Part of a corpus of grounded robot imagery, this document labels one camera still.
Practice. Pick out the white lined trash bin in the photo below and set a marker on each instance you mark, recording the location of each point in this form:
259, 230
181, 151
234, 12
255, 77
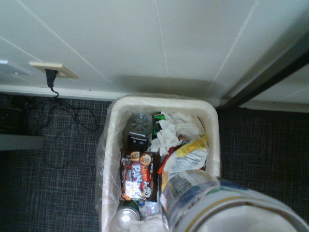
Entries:
102, 174

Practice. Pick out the silver green drink can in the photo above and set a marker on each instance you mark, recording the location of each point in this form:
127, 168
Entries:
126, 216

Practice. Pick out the green black wrapper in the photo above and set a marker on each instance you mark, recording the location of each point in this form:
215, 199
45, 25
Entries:
157, 125

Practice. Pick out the crumpled white tissue paper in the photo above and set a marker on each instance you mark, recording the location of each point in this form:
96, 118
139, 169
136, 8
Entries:
171, 131

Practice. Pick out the dark plastic bottle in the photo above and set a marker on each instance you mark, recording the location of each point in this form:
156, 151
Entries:
137, 131

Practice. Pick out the red orange wrapper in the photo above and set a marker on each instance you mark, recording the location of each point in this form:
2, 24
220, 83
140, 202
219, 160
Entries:
166, 160

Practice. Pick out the yellow white snack wrapper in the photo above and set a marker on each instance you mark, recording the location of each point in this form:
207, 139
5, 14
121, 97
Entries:
188, 157

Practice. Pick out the brown Hello Panda snack bag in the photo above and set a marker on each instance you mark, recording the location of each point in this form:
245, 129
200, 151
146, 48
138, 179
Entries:
138, 176

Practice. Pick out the white blue printed wrapper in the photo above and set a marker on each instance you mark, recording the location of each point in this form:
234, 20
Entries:
148, 209

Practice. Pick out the dark metal table leg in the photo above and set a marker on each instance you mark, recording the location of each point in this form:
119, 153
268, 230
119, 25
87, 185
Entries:
265, 77

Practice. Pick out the beige wall outlet plate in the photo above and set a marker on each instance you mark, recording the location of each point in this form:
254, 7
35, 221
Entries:
60, 70

